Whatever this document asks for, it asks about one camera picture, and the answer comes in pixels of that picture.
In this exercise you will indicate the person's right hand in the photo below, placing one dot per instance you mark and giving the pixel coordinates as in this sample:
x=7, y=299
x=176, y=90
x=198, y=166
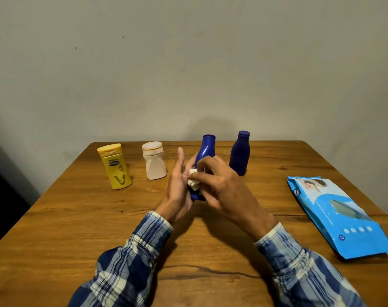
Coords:
x=232, y=195

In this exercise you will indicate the person's left hand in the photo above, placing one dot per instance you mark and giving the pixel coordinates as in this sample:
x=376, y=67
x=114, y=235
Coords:
x=176, y=191

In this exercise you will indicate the white wet wipe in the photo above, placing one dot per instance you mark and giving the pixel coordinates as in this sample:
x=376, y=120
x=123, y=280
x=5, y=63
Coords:
x=193, y=185

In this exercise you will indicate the white bottle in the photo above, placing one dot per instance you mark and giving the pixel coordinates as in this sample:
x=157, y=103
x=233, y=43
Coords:
x=155, y=166

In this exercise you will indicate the dark blue bottle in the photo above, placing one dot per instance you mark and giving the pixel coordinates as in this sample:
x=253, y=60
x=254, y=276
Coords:
x=206, y=150
x=240, y=153

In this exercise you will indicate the yellow bottle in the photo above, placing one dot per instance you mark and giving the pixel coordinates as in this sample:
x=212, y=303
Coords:
x=117, y=172

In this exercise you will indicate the blue wet wipes pack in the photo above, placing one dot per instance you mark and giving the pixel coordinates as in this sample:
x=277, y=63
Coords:
x=334, y=214

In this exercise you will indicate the person's right forearm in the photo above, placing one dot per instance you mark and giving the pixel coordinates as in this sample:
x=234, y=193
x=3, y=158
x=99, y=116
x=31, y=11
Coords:
x=306, y=271

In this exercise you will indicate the person's left forearm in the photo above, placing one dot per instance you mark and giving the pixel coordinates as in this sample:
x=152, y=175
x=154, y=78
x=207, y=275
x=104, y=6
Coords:
x=123, y=265

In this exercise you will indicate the wooden table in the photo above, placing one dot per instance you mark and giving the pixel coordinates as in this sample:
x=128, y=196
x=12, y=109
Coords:
x=53, y=227

